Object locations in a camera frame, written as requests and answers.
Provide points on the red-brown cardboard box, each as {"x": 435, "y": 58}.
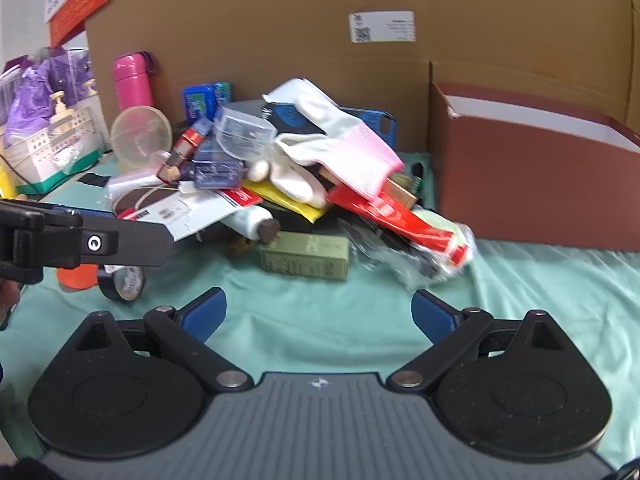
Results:
{"x": 525, "y": 185}

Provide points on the clear plastic box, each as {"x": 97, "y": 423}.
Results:
{"x": 245, "y": 132}

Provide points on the person's left hand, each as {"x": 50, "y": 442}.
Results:
{"x": 7, "y": 300}

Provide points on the clear plastic wrap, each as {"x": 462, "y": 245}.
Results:
{"x": 395, "y": 260}

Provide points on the yellow packet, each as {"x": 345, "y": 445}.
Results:
{"x": 280, "y": 200}

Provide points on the white perforated basket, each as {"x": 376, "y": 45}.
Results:
{"x": 45, "y": 152}

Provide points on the white tube brown cap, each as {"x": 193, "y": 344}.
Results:
{"x": 247, "y": 222}

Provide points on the white shipping label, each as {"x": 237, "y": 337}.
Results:
{"x": 382, "y": 27}

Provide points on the blue phone case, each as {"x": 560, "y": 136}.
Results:
{"x": 380, "y": 127}

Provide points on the purple plastic bag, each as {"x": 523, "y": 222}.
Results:
{"x": 35, "y": 95}

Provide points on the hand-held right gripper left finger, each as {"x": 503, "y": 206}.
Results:
{"x": 202, "y": 317}

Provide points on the brown striped glasses case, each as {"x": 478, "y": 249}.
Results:
{"x": 137, "y": 200}

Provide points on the white plastic bag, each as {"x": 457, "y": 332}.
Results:
{"x": 130, "y": 182}

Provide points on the cream pump bottle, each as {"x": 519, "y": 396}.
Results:
{"x": 61, "y": 112}

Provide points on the olive green box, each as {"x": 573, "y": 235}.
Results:
{"x": 305, "y": 256}

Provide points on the orange plastic object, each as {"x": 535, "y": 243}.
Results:
{"x": 75, "y": 278}

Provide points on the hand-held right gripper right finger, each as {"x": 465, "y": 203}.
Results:
{"x": 432, "y": 317}

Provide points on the blue card box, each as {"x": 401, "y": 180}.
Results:
{"x": 217, "y": 167}

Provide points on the small white oval object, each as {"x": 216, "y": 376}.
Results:
{"x": 259, "y": 171}

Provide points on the red packet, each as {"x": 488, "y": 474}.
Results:
{"x": 395, "y": 222}

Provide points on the pink bottle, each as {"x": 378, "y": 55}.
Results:
{"x": 132, "y": 82}

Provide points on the black round case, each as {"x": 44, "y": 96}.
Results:
{"x": 290, "y": 220}

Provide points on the clear round plastic container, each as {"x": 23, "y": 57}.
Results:
{"x": 140, "y": 135}

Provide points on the small golden brown box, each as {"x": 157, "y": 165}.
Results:
{"x": 402, "y": 190}

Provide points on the large cardboard box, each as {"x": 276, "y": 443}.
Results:
{"x": 300, "y": 35}

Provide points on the black patch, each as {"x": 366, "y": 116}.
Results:
{"x": 94, "y": 180}

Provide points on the blue gum box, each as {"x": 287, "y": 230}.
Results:
{"x": 200, "y": 100}

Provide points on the red wall calendar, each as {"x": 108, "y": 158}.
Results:
{"x": 80, "y": 0}

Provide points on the green tablecloth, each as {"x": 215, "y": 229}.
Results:
{"x": 310, "y": 320}

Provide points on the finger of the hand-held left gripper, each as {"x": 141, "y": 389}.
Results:
{"x": 85, "y": 211}
{"x": 135, "y": 244}

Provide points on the black tape roll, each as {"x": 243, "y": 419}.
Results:
{"x": 125, "y": 282}

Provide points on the yellow object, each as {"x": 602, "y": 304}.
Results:
{"x": 5, "y": 185}

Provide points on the white glove pink cuff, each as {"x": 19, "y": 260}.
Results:
{"x": 345, "y": 145}

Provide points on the white card packaging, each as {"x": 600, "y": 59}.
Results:
{"x": 195, "y": 212}

